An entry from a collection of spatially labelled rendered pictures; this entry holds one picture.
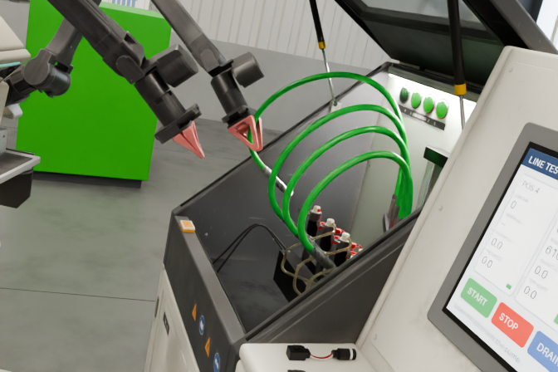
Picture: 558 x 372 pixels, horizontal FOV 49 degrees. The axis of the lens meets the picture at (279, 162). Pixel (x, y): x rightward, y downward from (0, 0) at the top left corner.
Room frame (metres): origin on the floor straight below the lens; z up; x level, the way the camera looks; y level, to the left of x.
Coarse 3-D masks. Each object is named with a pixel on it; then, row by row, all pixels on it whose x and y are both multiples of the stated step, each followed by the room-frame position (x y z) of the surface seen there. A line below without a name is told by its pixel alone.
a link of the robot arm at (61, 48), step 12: (96, 0) 1.68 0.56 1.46; (60, 36) 1.63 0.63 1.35; (72, 36) 1.63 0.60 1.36; (48, 48) 1.61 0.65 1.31; (60, 48) 1.61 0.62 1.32; (72, 48) 1.64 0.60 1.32; (36, 60) 1.59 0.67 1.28; (48, 60) 1.58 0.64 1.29; (60, 60) 1.61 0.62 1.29; (24, 72) 1.58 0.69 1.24; (36, 72) 1.57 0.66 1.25; (48, 72) 1.57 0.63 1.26; (36, 84) 1.56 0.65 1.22; (48, 84) 1.58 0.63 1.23
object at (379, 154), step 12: (360, 156) 1.12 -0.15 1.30; (372, 156) 1.13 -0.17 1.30; (384, 156) 1.14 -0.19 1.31; (396, 156) 1.15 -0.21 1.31; (336, 168) 1.11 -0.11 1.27; (348, 168) 1.11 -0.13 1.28; (408, 168) 1.16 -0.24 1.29; (324, 180) 1.10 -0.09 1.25; (408, 180) 1.16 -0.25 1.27; (312, 192) 1.10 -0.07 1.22; (408, 192) 1.17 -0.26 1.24; (408, 204) 1.17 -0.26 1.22; (300, 216) 1.09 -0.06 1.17; (300, 228) 1.09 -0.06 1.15; (300, 240) 1.10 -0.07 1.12; (312, 252) 1.10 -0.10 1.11; (324, 264) 1.11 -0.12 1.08
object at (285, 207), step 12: (348, 132) 1.20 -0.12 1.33; (360, 132) 1.21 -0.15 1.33; (372, 132) 1.22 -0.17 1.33; (384, 132) 1.23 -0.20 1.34; (324, 144) 1.18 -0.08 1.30; (312, 156) 1.17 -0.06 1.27; (408, 156) 1.25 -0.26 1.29; (300, 168) 1.17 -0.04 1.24; (288, 192) 1.16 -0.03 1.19; (288, 204) 1.16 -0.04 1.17; (288, 216) 1.16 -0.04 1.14; (324, 252) 1.20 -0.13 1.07
